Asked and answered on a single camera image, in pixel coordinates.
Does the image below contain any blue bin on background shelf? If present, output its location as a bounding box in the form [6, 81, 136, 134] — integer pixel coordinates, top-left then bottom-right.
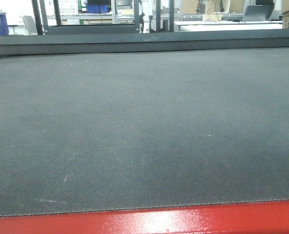
[86, 5, 108, 14]

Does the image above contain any black fabric table mat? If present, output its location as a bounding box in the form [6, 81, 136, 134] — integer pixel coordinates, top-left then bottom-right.
[0, 48, 289, 217]

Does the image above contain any white humanoid robot background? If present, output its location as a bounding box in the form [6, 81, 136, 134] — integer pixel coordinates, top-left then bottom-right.
[138, 0, 153, 34]

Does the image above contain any white background desk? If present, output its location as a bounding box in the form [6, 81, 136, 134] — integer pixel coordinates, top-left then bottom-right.
[174, 20, 283, 32]

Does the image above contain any grey office chair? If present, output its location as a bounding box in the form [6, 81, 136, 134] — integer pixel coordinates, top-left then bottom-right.
[21, 16, 38, 35]

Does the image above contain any black foam barrier board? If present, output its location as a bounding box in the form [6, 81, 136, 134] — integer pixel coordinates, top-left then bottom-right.
[0, 29, 289, 55]

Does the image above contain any grey open laptop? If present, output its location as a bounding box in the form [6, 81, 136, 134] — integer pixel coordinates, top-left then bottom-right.
[241, 5, 273, 21]

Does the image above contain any red table edge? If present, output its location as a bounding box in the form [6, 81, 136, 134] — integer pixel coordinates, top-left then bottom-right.
[0, 201, 289, 234]

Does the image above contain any black metal frame rack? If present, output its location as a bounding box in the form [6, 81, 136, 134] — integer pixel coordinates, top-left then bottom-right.
[32, 0, 175, 35]

